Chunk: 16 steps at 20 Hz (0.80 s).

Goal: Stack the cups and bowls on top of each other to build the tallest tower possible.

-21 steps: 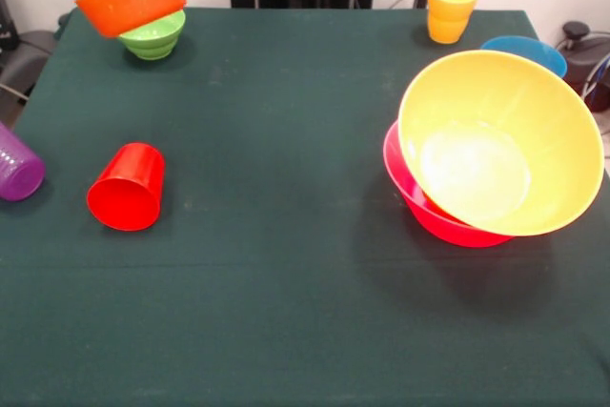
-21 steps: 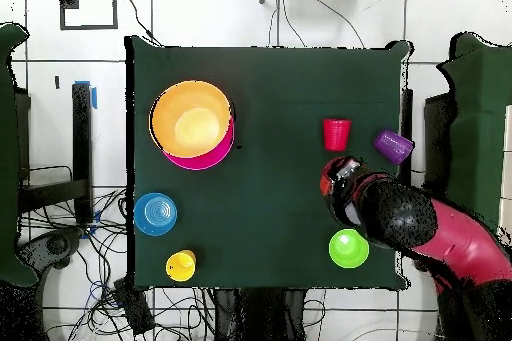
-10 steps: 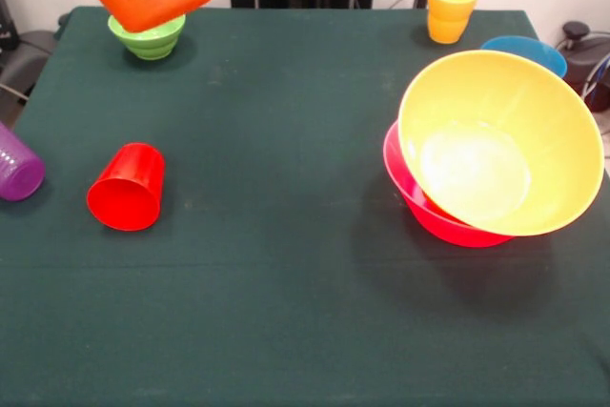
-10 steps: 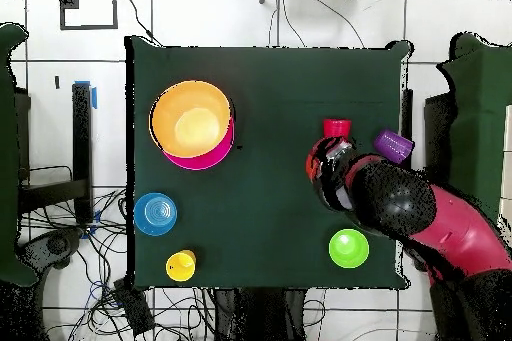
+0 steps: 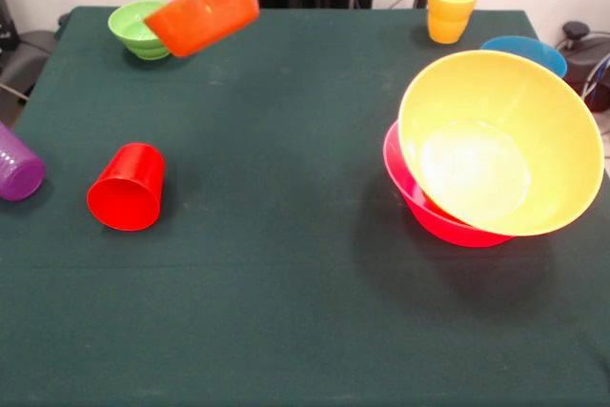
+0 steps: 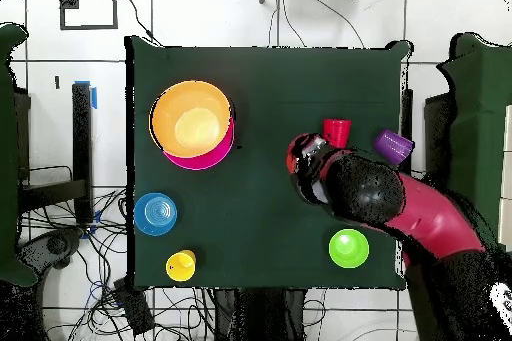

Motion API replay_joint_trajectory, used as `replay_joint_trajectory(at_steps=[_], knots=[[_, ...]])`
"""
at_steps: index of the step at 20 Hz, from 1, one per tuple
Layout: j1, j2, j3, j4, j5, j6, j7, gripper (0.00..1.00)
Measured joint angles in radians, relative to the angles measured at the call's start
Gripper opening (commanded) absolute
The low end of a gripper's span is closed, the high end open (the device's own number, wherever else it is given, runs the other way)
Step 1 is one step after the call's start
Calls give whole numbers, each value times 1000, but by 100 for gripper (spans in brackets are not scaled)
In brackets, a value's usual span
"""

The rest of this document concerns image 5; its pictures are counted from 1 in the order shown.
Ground tangle of cables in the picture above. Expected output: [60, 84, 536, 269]
[570, 51, 610, 130]

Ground small orange bowl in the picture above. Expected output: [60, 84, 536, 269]
[143, 0, 261, 58]

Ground dark green tablecloth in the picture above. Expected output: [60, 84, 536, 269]
[0, 6, 610, 407]

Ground large orange bowl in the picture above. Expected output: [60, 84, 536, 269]
[397, 49, 605, 237]

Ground red cup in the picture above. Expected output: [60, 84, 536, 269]
[86, 142, 166, 233]

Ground large pink bowl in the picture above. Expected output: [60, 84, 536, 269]
[382, 119, 519, 249]

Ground small green bowl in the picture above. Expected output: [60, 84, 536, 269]
[107, 0, 172, 61]

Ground small blue bowl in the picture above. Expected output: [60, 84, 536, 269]
[479, 34, 568, 79]

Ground purple cup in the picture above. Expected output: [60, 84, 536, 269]
[0, 120, 47, 202]

